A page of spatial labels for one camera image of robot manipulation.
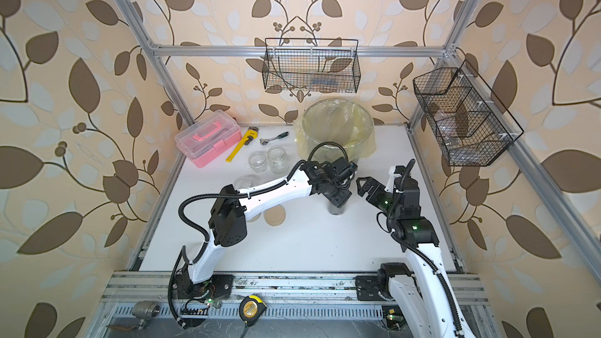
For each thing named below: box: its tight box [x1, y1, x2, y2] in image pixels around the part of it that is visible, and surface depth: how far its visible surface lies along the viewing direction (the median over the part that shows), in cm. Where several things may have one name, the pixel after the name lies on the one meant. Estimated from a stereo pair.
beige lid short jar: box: [248, 151, 267, 173], surface depth 104 cm
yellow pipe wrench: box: [225, 126, 260, 163], surface depth 117 cm
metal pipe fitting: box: [131, 300, 161, 319], surface depth 69 cm
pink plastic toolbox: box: [173, 110, 243, 168], surface depth 107 cm
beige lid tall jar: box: [266, 145, 289, 175], surface depth 100 cm
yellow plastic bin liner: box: [293, 99, 378, 165], surface depth 92 cm
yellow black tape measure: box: [238, 294, 268, 327], surface depth 70 cm
